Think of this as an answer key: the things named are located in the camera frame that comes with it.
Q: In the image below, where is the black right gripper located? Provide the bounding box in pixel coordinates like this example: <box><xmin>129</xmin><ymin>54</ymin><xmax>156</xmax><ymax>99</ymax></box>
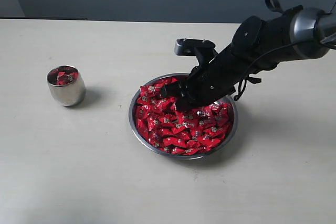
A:
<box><xmin>160</xmin><ymin>43</ymin><xmax>252</xmax><ymax>111</ymax></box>

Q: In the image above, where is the red candy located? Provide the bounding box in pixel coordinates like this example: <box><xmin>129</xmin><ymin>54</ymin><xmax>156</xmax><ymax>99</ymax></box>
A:
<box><xmin>56</xmin><ymin>72</ymin><xmax>68</xmax><ymax>86</ymax></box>
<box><xmin>65</xmin><ymin>72</ymin><xmax>77</xmax><ymax>83</ymax></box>

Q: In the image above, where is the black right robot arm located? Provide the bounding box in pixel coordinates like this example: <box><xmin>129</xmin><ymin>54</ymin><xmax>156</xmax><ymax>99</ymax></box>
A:
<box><xmin>160</xmin><ymin>6</ymin><xmax>335</xmax><ymax>111</ymax></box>

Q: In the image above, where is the round steel bowl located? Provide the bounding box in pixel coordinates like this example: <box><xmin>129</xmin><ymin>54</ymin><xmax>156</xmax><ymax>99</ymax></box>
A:
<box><xmin>128</xmin><ymin>72</ymin><xmax>238</xmax><ymax>161</ymax></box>

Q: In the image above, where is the pile of red candies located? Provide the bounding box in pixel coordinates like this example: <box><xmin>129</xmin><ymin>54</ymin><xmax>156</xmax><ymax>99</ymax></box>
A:
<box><xmin>134</xmin><ymin>76</ymin><xmax>234</xmax><ymax>156</ymax></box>

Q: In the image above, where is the steel cup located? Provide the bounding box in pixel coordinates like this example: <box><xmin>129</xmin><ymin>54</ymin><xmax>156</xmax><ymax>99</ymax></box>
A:
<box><xmin>46</xmin><ymin>65</ymin><xmax>86</xmax><ymax>107</ymax></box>

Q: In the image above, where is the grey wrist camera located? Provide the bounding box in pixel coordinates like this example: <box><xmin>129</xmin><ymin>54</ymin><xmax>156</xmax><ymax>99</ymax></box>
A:
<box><xmin>174</xmin><ymin>38</ymin><xmax>217</xmax><ymax>65</ymax></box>

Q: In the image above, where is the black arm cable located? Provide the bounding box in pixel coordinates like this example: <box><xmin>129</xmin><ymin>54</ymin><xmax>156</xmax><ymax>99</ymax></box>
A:
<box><xmin>233</xmin><ymin>0</ymin><xmax>336</xmax><ymax>102</ymax></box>

